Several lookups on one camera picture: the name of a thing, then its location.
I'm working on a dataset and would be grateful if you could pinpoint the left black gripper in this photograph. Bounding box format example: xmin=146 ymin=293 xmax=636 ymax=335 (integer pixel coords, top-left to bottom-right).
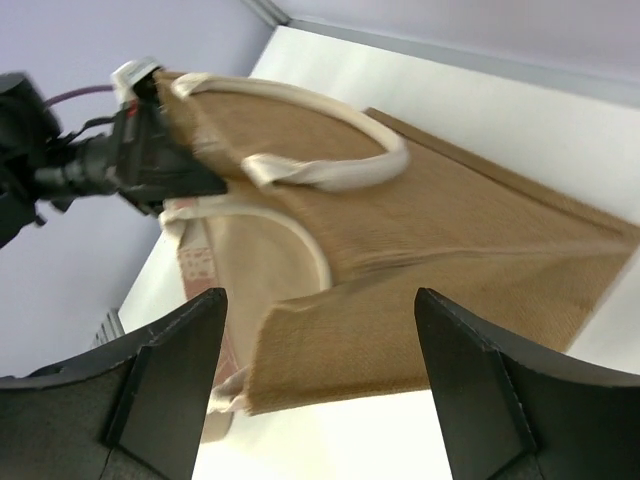
xmin=34 ymin=100 xmax=228 ymax=215

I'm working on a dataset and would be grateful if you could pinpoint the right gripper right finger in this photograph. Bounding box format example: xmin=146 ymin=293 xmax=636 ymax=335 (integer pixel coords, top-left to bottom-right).
xmin=414 ymin=288 xmax=639 ymax=479

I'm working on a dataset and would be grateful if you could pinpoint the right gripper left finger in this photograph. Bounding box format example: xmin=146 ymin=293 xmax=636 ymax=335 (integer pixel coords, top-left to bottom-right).
xmin=1 ymin=288 xmax=227 ymax=479

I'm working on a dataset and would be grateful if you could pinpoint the jute canvas tote bag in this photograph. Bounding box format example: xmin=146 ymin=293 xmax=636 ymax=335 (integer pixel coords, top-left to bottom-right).
xmin=154 ymin=72 xmax=639 ymax=442

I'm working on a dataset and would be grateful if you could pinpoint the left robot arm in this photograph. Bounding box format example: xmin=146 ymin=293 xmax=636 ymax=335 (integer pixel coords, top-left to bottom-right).
xmin=1 ymin=72 xmax=227 ymax=244

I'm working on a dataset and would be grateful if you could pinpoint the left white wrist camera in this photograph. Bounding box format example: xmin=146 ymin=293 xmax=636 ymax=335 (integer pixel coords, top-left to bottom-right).
xmin=110 ymin=57 xmax=163 ymax=103

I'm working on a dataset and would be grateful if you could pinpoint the left aluminium frame post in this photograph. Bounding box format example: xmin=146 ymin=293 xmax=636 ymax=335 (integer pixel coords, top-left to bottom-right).
xmin=242 ymin=0 xmax=291 ymax=28

